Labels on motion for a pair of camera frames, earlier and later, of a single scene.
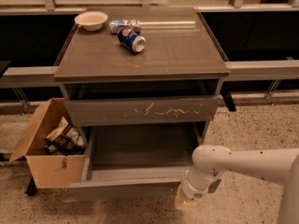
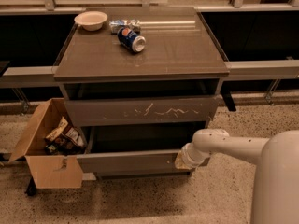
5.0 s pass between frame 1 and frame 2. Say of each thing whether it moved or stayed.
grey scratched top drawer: stayed
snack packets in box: stayed
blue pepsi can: stayed
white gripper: moved
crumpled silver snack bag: stayed
